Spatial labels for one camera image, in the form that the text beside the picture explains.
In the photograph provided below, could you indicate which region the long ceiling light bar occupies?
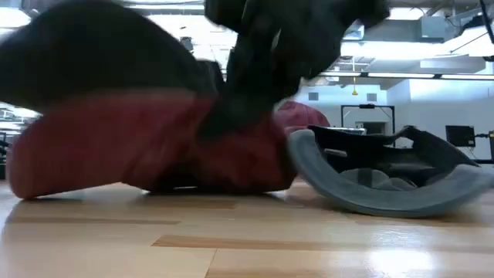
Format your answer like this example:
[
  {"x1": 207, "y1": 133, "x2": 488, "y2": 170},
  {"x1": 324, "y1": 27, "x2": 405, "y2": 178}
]
[{"x1": 320, "y1": 71, "x2": 494, "y2": 81}]

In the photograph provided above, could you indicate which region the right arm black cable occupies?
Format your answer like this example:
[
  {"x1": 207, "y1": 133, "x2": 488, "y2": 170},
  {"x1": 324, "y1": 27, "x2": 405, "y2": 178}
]
[{"x1": 479, "y1": 0, "x2": 494, "y2": 44}]

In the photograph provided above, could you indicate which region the black computer monitor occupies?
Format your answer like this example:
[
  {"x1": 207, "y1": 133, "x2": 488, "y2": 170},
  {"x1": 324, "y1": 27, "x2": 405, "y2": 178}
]
[{"x1": 445, "y1": 124, "x2": 476, "y2": 148}]

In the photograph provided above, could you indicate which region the dark grey baseball cap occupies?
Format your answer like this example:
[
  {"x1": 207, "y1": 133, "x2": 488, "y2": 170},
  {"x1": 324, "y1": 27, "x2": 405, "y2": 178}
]
[
  {"x1": 287, "y1": 125, "x2": 494, "y2": 219},
  {"x1": 0, "y1": 0, "x2": 227, "y2": 113}
]

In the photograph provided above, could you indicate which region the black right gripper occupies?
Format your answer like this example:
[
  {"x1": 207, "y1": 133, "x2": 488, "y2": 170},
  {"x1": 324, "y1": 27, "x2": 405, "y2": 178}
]
[{"x1": 200, "y1": 0, "x2": 391, "y2": 137}]

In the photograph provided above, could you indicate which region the black tubular frame stand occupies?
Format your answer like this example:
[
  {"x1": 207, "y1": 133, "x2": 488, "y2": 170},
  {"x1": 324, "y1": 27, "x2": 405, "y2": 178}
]
[{"x1": 341, "y1": 103, "x2": 396, "y2": 134}]

